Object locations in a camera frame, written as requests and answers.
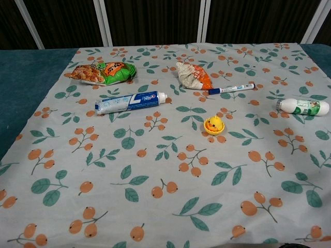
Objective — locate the floral orange fruit tablecloth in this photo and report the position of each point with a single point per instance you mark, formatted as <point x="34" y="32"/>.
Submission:
<point x="144" y="165"/>

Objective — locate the blue white toothpaste tube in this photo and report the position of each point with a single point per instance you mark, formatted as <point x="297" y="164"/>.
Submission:
<point x="129" y="102"/>

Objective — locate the white orange snack bag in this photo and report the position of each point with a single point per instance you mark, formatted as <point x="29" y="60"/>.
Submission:
<point x="194" y="75"/>

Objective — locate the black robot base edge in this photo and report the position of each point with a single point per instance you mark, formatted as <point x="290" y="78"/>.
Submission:
<point x="294" y="246"/>

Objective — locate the small yellow rubber duck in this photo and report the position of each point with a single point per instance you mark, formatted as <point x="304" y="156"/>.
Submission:
<point x="214" y="124"/>

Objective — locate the white frame post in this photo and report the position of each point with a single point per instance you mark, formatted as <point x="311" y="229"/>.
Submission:
<point x="103" y="23"/>
<point x="203" y="20"/>
<point x="29" y="23"/>
<point x="315" y="22"/>

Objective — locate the white bottle green label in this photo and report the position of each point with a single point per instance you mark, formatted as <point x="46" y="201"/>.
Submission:
<point x="302" y="106"/>

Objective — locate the blue white marker pen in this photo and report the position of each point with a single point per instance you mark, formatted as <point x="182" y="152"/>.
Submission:
<point x="232" y="88"/>

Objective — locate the green orange snack bag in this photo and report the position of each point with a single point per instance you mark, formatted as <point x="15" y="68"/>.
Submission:
<point x="108" y="73"/>

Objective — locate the teal table cover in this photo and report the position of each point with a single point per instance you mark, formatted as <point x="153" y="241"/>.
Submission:
<point x="28" y="85"/>

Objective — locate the yellow scalloped cup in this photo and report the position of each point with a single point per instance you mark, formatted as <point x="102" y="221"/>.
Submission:
<point x="214" y="131"/>

